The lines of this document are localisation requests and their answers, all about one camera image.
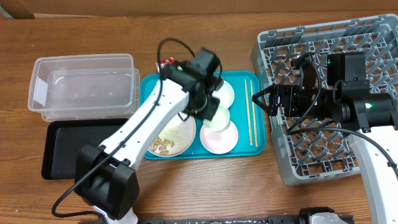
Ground small white cup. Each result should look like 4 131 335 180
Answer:
203 106 230 131

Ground wooden chopstick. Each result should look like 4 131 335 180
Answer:
250 81 258 147
244 79 253 146

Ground white bowl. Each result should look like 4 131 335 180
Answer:
212 81 234 109

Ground red snack wrapper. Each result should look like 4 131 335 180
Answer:
155 57 175 73

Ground left wooden chopstick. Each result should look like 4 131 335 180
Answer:
244 79 253 146

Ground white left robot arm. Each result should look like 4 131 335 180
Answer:
52 48 223 223

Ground teal serving tray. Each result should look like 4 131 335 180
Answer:
144 70 266 160

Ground clear plastic bin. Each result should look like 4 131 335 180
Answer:
27 54 140 122

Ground large white plate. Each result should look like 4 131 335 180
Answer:
147 115 197 157

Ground small pink plate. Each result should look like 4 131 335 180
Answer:
200 121 239 154

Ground peanut pile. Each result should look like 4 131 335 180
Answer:
150 137 174 156

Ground black plastic tray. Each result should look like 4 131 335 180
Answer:
41 118 127 180

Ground right wooden chopstick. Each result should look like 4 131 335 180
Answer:
250 81 258 147

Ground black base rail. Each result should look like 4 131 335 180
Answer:
136 207 355 224

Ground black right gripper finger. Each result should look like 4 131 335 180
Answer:
252 96 271 116
252 85 274 100

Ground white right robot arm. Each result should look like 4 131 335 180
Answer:
252 52 397 223

